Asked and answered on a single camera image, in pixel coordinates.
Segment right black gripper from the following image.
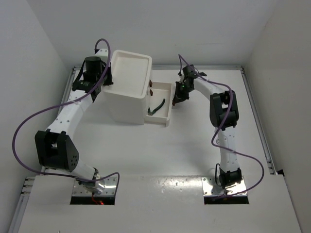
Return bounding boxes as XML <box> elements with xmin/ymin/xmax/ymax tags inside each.
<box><xmin>173</xmin><ymin>81</ymin><xmax>193</xmax><ymax>104</ymax></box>

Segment white drawer cabinet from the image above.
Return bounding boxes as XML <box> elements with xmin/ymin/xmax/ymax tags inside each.
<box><xmin>103</xmin><ymin>50</ymin><xmax>152</xmax><ymax>125</ymax></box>

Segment green handled cutters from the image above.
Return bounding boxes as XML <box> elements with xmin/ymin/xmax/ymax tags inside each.
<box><xmin>147</xmin><ymin>99</ymin><xmax>166</xmax><ymax>116</ymax></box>

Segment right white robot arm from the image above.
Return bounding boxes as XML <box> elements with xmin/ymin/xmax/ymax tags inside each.
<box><xmin>172</xmin><ymin>65</ymin><xmax>242</xmax><ymax>188</ymax></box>

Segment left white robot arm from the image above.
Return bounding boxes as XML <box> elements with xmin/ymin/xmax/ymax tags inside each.
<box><xmin>35</xmin><ymin>49</ymin><xmax>113</xmax><ymax>195</ymax></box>

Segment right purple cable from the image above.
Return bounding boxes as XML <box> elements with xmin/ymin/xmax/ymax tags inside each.
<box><xmin>178</xmin><ymin>54</ymin><xmax>265</xmax><ymax>199</ymax></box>

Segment purple cable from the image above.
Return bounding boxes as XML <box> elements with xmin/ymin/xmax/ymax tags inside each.
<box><xmin>12</xmin><ymin>38</ymin><xmax>120</xmax><ymax>195</ymax></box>
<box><xmin>178</xmin><ymin>54</ymin><xmax>265</xmax><ymax>199</ymax></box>

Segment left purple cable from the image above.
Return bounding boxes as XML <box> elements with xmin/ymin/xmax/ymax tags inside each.
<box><xmin>12</xmin><ymin>38</ymin><xmax>120</xmax><ymax>195</ymax></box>

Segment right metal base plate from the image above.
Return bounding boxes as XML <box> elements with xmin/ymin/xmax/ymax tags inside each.
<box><xmin>201</xmin><ymin>177</ymin><xmax>247</xmax><ymax>198</ymax></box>

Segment metal base plate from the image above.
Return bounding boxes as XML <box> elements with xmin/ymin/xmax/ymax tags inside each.
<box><xmin>201</xmin><ymin>177</ymin><xmax>247</xmax><ymax>198</ymax></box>
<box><xmin>72</xmin><ymin>176</ymin><xmax>119</xmax><ymax>197</ymax></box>

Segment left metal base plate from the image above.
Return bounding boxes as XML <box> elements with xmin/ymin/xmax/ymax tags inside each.
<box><xmin>72</xmin><ymin>176</ymin><xmax>119</xmax><ymax>197</ymax></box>

